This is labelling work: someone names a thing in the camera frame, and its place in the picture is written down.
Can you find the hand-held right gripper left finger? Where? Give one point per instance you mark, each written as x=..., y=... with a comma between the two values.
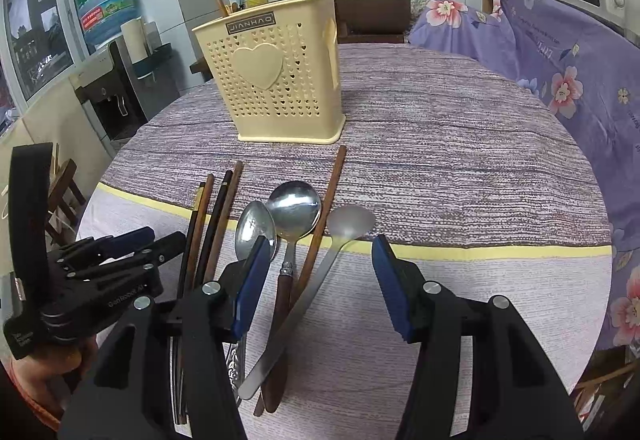
x=252, y=285

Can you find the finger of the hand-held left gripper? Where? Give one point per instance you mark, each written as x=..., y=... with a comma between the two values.
x=130, y=240
x=160, y=248

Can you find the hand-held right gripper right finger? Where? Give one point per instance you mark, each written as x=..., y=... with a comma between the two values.
x=395, y=290

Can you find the dark brown wooden chopstick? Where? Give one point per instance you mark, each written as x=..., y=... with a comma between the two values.
x=192, y=230

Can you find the black chopstick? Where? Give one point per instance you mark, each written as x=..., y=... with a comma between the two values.
x=217, y=215

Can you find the matte grey metal spoon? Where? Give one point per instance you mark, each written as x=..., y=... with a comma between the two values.
x=350, y=222

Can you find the cream plastic utensil holder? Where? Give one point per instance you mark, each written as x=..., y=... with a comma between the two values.
x=260, y=84

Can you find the person's left hand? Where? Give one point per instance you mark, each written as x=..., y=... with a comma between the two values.
x=50, y=370

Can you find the wooden chair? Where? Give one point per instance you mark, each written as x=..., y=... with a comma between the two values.
x=65, y=190

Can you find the water dispenser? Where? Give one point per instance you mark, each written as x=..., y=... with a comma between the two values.
x=95, y=89

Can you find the white cup stack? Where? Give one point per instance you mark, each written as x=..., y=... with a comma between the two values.
x=135, y=37

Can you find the wooden stool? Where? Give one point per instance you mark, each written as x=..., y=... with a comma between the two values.
x=595, y=385

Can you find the window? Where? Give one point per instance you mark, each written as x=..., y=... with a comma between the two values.
x=35, y=19

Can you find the brown wooden cabinet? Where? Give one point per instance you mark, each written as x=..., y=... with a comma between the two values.
x=370, y=17

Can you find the purple floral blanket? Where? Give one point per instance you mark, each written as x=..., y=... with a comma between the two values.
x=550, y=54

